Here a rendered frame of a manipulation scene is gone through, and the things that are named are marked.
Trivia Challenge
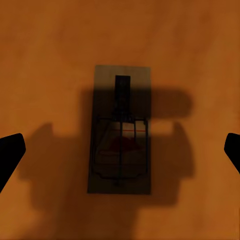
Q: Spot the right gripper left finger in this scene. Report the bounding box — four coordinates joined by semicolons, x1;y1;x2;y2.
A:
0;133;26;193

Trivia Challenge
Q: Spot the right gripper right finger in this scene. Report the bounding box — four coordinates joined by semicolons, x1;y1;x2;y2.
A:
224;133;240;173

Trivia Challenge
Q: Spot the mousetrap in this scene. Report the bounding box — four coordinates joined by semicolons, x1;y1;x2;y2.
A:
87;64;151;195

